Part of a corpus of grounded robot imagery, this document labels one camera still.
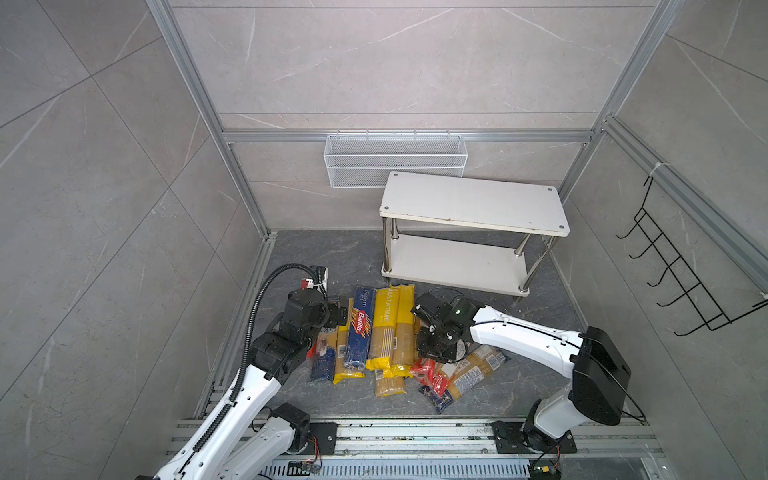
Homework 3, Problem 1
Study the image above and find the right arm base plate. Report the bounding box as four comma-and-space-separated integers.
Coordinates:
490, 421, 577, 454

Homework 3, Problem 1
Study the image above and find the black wire hook rack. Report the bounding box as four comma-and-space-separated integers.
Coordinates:
615, 176, 767, 338

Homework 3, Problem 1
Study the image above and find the blue Barilla spaghetti pack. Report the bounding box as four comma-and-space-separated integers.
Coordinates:
345, 286, 376, 371

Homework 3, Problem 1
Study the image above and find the white two-tier shelf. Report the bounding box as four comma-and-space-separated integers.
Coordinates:
379, 172, 570, 297

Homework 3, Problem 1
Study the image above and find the yellow Pastatime spaghetti bag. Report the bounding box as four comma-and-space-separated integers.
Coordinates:
366, 287, 400, 371

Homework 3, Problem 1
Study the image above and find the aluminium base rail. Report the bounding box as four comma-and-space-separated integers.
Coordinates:
161, 418, 667, 480

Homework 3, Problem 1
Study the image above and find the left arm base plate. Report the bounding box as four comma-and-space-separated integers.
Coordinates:
287, 422, 339, 457

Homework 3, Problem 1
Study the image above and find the yellow bag under pile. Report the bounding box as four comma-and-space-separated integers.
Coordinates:
374, 336, 415, 397

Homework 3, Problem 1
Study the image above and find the blue end spaghetti bag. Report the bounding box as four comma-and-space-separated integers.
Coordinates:
430, 346, 507, 415

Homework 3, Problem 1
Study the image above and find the white wire mesh basket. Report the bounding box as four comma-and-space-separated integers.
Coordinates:
323, 133, 468, 189

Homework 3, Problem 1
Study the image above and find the red label spaghetti bag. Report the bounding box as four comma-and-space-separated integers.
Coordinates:
409, 358, 439, 386

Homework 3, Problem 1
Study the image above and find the Ankara blue spaghetti bag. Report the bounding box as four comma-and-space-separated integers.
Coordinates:
310, 328, 337, 384

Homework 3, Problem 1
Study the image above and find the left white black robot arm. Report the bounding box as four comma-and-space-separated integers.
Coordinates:
155, 263, 347, 479

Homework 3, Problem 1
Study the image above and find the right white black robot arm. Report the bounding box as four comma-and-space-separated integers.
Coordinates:
412, 293, 633, 453

